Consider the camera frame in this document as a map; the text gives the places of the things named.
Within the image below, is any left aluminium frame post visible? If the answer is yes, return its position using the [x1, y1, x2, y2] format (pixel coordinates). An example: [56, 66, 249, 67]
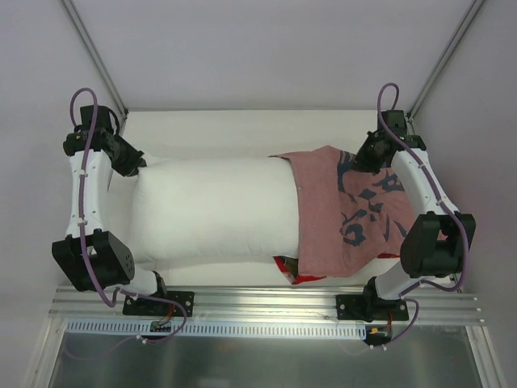
[58, 0, 128, 120]

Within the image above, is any right aluminium frame post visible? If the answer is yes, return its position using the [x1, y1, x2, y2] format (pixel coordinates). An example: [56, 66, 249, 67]
[406, 0, 486, 123]

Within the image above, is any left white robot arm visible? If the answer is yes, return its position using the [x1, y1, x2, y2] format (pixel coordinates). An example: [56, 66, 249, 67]
[52, 105, 169, 315]

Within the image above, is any white pillow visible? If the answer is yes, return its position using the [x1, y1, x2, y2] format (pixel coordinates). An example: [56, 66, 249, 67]
[128, 157, 300, 264]

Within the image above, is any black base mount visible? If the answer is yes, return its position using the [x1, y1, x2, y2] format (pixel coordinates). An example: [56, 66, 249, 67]
[335, 294, 409, 323]
[122, 290, 195, 318]

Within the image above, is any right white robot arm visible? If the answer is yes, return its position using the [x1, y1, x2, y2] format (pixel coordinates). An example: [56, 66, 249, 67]
[341, 108, 476, 322]

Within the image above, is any aluminium mounting rail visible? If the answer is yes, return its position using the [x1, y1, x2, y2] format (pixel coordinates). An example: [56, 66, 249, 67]
[48, 286, 489, 327]

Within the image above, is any pink red patterned pillowcase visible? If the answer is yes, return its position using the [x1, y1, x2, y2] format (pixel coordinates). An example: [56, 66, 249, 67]
[275, 145, 417, 285]

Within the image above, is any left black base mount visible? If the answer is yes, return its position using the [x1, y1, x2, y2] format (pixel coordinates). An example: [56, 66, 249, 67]
[122, 290, 195, 318]

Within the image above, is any aluminium frame post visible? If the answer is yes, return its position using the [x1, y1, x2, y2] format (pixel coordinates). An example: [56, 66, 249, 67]
[406, 0, 486, 123]
[58, 0, 128, 120]

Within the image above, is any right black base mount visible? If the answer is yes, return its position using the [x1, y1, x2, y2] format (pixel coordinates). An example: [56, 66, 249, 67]
[335, 294, 409, 323]

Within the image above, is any white slotted cable duct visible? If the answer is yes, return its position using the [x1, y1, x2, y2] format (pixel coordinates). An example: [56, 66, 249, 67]
[66, 318, 367, 340]

